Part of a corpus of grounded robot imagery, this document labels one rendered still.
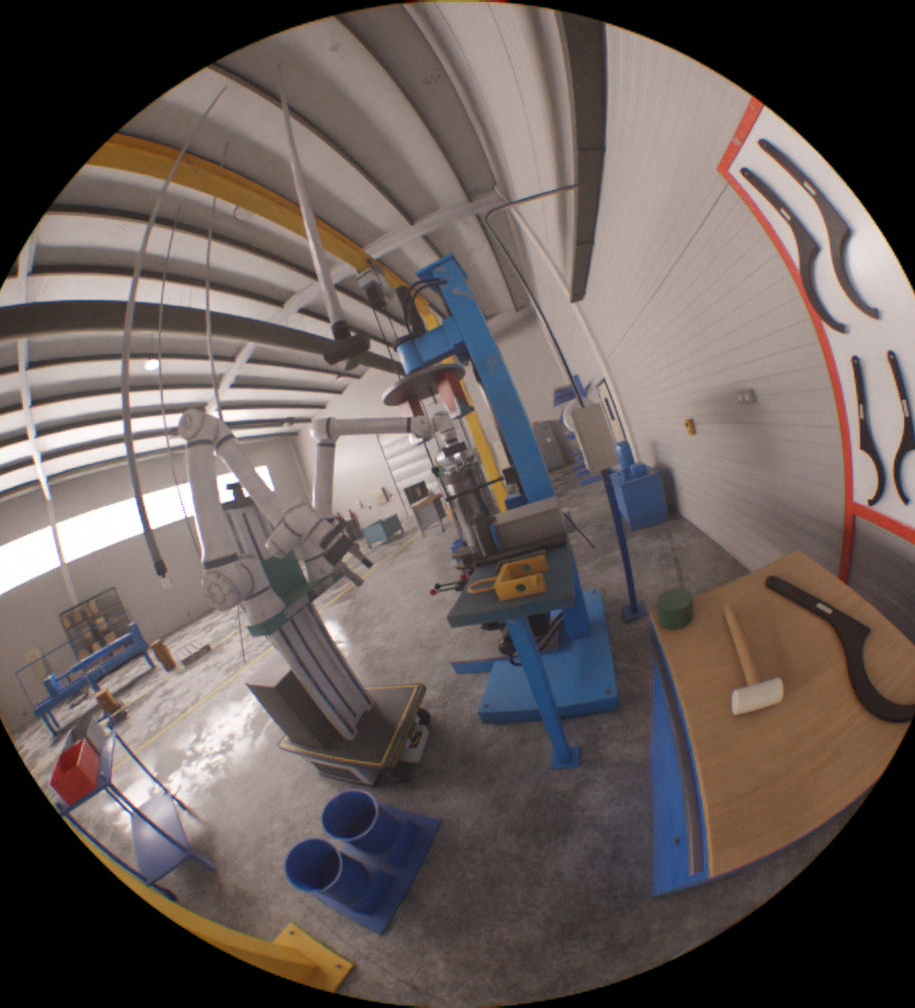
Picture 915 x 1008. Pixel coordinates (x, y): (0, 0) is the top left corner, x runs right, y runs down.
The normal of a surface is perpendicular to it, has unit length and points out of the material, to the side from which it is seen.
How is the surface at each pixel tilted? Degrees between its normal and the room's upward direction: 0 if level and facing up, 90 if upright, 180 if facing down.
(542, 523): 90
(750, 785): 0
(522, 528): 90
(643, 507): 90
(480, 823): 0
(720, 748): 0
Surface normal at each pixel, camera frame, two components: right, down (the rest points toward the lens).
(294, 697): 0.91, -0.33
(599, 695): -0.36, -0.93
